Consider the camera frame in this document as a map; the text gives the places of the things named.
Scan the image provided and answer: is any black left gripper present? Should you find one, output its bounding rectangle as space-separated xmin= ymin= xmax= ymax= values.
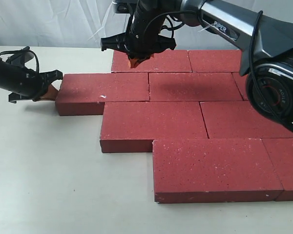
xmin=7 ymin=65 xmax=63 ymax=103

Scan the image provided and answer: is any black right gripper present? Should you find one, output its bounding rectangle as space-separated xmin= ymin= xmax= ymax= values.
xmin=101 ymin=17 xmax=176 ymax=69

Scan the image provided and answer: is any red brick back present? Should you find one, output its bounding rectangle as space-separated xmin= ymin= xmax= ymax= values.
xmin=55 ymin=73 xmax=149 ymax=116

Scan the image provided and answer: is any lone red brick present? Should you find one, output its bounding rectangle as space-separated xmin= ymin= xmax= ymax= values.
xmin=149 ymin=73 xmax=242 ymax=101

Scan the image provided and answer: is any large red brick front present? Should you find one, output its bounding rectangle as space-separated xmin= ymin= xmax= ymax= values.
xmin=100 ymin=101 xmax=208 ymax=153

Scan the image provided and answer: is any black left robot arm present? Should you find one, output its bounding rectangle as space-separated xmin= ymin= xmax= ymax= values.
xmin=0 ymin=59 xmax=63 ymax=103

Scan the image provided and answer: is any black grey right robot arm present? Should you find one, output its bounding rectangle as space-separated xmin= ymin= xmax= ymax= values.
xmin=101 ymin=0 xmax=293 ymax=133

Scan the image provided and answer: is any back left base brick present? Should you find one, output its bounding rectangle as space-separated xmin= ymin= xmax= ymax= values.
xmin=111 ymin=50 xmax=192 ymax=73

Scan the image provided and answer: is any base brick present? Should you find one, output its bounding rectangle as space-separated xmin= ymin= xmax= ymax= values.
xmin=111 ymin=50 xmax=192 ymax=73
xmin=153 ymin=138 xmax=284 ymax=204
xmin=262 ymin=138 xmax=293 ymax=201
xmin=188 ymin=50 xmax=241 ymax=73

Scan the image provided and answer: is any back right base brick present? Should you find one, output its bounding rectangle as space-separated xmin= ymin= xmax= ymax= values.
xmin=188 ymin=50 xmax=241 ymax=73

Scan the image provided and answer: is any right middle red brick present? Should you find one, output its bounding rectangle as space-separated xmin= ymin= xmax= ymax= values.
xmin=232 ymin=73 xmax=248 ymax=100

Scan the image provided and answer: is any middle red brick under tilted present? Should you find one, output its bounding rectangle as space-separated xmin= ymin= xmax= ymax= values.
xmin=200 ymin=101 xmax=293 ymax=138

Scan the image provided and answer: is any front left base brick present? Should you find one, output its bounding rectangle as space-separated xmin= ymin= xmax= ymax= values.
xmin=153 ymin=138 xmax=284 ymax=204

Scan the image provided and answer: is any front right base brick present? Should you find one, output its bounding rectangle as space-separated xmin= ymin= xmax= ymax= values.
xmin=262 ymin=138 xmax=293 ymax=201

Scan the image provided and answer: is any white backdrop curtain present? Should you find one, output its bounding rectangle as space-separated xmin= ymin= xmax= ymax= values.
xmin=0 ymin=0 xmax=293 ymax=53

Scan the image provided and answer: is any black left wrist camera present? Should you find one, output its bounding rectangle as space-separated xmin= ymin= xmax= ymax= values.
xmin=0 ymin=46 xmax=36 ymax=67

